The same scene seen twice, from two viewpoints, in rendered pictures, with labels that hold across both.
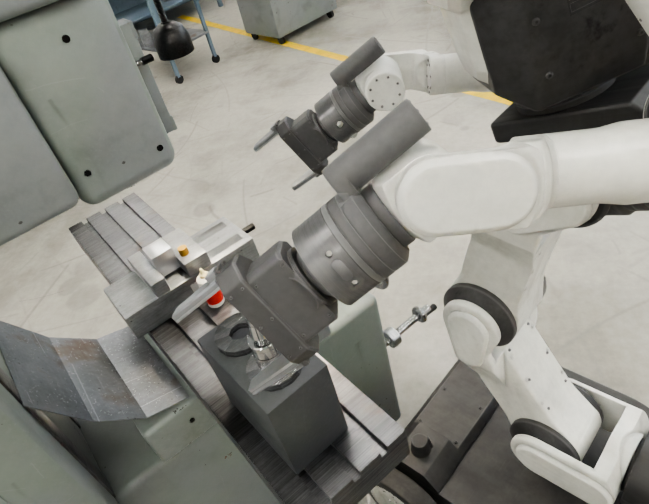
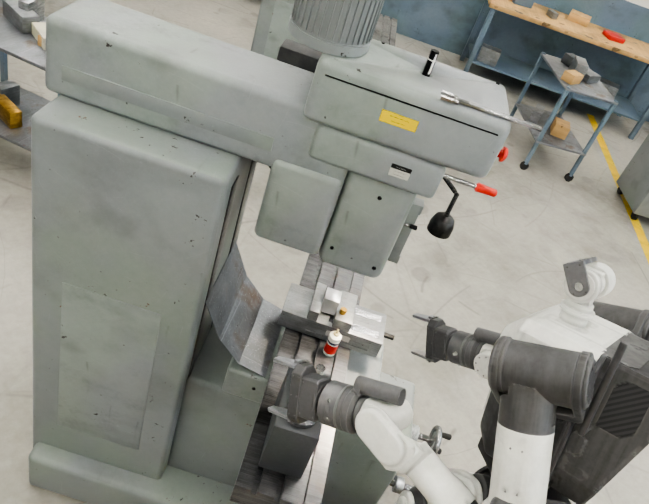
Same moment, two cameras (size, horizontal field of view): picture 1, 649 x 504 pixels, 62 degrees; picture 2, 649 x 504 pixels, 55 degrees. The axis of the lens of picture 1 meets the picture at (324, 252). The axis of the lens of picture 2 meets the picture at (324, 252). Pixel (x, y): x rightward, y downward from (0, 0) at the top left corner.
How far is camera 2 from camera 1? 0.79 m
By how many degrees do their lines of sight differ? 21
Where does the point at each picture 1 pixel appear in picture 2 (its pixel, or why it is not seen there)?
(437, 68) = not seen: hidden behind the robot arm
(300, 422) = (283, 447)
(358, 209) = (351, 400)
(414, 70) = not seen: hidden behind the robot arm
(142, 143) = (368, 259)
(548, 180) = (407, 464)
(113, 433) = (219, 348)
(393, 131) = (386, 392)
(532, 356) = not seen: outside the picture
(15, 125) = (323, 209)
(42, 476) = (179, 336)
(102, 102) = (368, 230)
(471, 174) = (384, 432)
